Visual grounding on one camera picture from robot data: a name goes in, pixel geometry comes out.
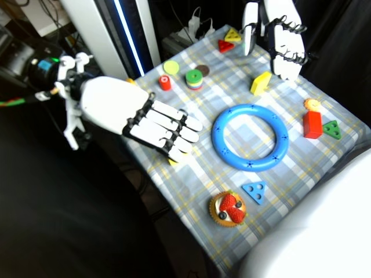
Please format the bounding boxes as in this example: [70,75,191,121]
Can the blue triangle piece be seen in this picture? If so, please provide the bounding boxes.
[242,181,267,206]

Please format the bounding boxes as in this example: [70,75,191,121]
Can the white power strip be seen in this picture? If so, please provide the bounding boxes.
[175,25,217,42]

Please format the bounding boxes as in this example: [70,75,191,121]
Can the green cable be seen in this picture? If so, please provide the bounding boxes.
[0,97,40,107]

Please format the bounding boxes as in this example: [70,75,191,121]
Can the toy strawberry tart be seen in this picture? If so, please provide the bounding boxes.
[209,190,247,228]

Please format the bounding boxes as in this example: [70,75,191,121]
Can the white column with blue light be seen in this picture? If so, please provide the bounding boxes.
[59,0,162,81]

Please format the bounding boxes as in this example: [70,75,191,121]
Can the blue plaid table cloth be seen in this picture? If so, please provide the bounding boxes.
[123,24,371,276]

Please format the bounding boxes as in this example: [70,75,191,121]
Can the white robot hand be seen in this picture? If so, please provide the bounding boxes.
[241,0,319,82]
[78,75,203,163]

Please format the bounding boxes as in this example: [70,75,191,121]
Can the brown round disc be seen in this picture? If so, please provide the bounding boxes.
[195,64,210,78]

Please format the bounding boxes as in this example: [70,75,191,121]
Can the blue plastic ring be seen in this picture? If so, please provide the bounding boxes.
[211,103,290,173]

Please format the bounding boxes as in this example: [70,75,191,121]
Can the orange flower-shaped toy cookie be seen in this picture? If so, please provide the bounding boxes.
[304,98,322,112]

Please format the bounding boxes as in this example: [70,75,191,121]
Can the white power charger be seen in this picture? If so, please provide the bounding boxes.
[187,7,203,37]

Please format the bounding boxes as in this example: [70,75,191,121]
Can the yellow-green round disc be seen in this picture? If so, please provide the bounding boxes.
[163,60,180,76]

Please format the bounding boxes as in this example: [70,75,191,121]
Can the green triangle piece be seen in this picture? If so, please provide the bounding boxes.
[322,120,342,141]

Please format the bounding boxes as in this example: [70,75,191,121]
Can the red cylinder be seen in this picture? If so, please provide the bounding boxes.
[158,74,173,92]

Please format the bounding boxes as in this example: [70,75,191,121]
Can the red triangle piece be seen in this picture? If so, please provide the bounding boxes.
[217,39,235,53]

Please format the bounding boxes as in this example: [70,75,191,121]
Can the coloured rings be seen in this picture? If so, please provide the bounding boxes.
[185,69,203,91]

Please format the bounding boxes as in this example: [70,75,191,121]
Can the white robot body shell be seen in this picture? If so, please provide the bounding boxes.
[237,149,371,278]

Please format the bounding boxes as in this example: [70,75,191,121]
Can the yellow triangle piece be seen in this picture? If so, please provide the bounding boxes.
[224,28,242,43]

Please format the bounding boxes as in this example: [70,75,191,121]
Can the red rectangular block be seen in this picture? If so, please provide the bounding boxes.
[303,111,323,140]

